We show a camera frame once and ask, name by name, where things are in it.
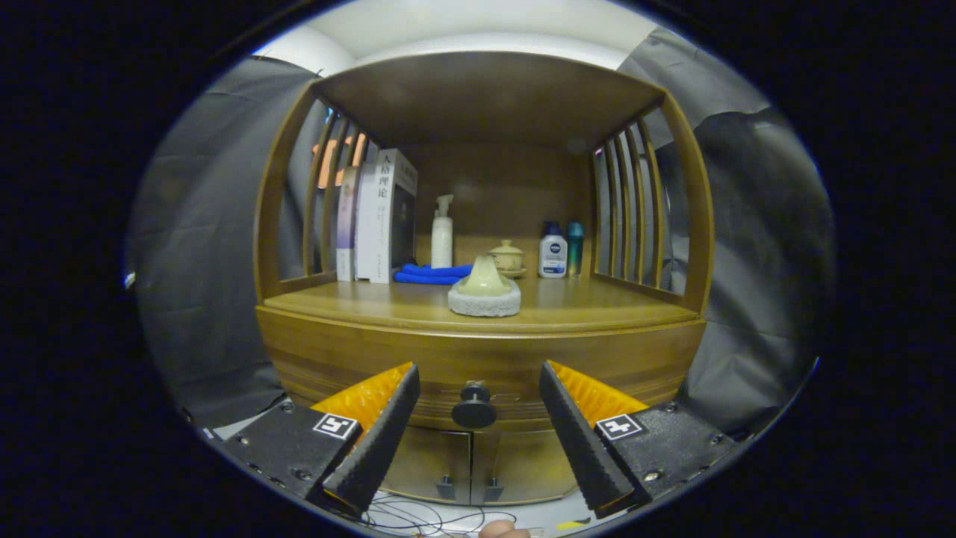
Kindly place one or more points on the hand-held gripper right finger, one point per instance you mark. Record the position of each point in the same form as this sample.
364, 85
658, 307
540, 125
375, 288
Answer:
586, 448

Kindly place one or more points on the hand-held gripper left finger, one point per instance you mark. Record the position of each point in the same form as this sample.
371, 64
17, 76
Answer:
381, 448

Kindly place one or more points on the wooden drawer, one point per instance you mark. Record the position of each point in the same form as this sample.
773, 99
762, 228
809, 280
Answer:
373, 359

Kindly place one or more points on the black round drawer knob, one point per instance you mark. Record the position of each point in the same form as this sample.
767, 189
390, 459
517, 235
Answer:
474, 411

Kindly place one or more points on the green scrub brush with sponge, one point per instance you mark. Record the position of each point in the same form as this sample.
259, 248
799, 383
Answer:
484, 299

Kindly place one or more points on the wooden cabinet door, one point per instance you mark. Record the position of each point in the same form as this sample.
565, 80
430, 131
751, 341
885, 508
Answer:
523, 463
433, 463

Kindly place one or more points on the wooden countertop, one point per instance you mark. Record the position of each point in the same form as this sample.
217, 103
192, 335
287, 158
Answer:
597, 306

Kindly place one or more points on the wooden cabinet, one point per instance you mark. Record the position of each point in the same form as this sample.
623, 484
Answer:
485, 97

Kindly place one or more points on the blue folded cloth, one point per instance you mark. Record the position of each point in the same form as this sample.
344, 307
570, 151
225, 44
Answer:
426, 275

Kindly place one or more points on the white bottle with blue cap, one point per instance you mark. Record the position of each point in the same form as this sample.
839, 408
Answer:
553, 258

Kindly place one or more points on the teal slim bottle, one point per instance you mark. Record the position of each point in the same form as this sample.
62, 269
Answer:
574, 246

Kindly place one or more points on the beige lidded teacup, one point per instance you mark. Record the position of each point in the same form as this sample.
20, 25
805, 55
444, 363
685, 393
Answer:
511, 258

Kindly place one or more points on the white pump bottle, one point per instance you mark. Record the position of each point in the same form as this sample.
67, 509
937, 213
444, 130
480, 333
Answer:
442, 246

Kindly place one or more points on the thick white book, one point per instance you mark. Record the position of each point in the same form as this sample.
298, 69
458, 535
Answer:
381, 224

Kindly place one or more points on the thin purple book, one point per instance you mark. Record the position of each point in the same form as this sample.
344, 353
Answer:
346, 224

